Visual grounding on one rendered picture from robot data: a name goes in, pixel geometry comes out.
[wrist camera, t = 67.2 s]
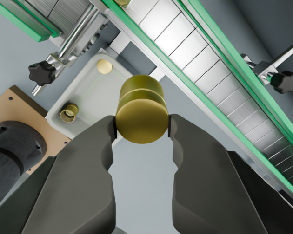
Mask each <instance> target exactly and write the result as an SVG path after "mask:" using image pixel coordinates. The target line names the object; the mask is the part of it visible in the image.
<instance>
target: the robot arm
mask: <svg viewBox="0 0 293 234"><path fill-rule="evenodd" d="M168 137H170V139H171V140H172V141H173V157H172V160H173V162H174V163H175V164H176V166H177V168H178V170H177V171H176V173H175V174H174V181H173V196H172V220H173V226H174V228H175V229H176V230H177V231H178V232H179V233H181V234H293V206H292V205H291V204H290V203H289V202H288V201H287V200H286V199H285V198H284V197H283V196H282V195H281V194H280V193H279V192H278V191H277V190H276V189H275V188H273V187H272V186H271V185H270V184H269V183H268V182H267V181H266V180H265V179H264V178H263V177H262V176H261V175H260V174H259V173H258V172H257V171H256V170H255V169H253V168H252V167H251V166H250V165H249V164H248V163H247V162H246V161H245V160H244V159H243V158H242V157H241V156H240V155H239V154H238V153H237V152H236V151H228V150H227V149H226V148H225V147H224V146H223V145H222V144H221V143H220V142H219V141H218V140H216V139H215V138H214V137H213V136H211V135H210V134H209V133H207V132H206V131H204V130H203V129H201V128H200V127H198V126H197V125H195V124H193V123H191V122H190V121H188V120H186V119H185V118H183V117H182V116H180V115H178V114H170V115H169V124H168ZM115 139H117V128H116V122H115V116H113V115H107V116H105V117H104V118H102V119H101V120H99V121H98V122H96V123H95V124H93V125H92V126H90V127H89V128H87V129H86V130H84V131H83V132H81V133H80V134H78V135H77V136H76V137H75V138H73V139H72V140H71V141H70V142H69V143H68V144H67V145H66V146H65V147H63V148H62V150H61V151H60V152H59V153H58V154H57V155H55V156H49V157H48V158H47V159H46V160H45V161H44V162H43V163H42V164H41V165H40V166H39V167H38V168H37V169H36V170H35V171H34V172H33V173H32V174H31V175H30V176H29V177H28V178H27V179H26V180H25V181H24V182H23V183H22V184H21V185H20V186H19V187H18V188H17V189H16V190H15V191H14V192H13V193H12V194H11V195H10V196H9V197H8V198H7V199H6V200H5V201H4V202H3V203H2V204H1V205H0V234H111V233H112V232H113V231H114V229H115V226H116V202H115V196H114V189H113V180H112V176H111V175H110V174H109V173H108V170H109V168H110V167H111V165H112V164H113V150H112V143H113V142H114V141H115ZM46 151H47V145H46V142H45V140H44V138H43V137H42V135H41V134H40V133H39V132H38V131H37V130H36V129H34V128H33V127H31V126H29V125H27V124H25V123H22V122H18V121H3V122H0V203H1V201H2V200H3V199H4V197H5V196H6V195H7V194H8V192H9V191H10V190H11V188H12V187H13V186H14V184H15V183H16V182H17V181H18V179H19V178H20V177H21V175H22V174H23V173H25V172H26V171H28V170H29V169H31V168H32V167H33V166H35V165H36V164H38V163H39V162H40V161H41V160H42V158H43V157H44V156H45V154H46Z"/></svg>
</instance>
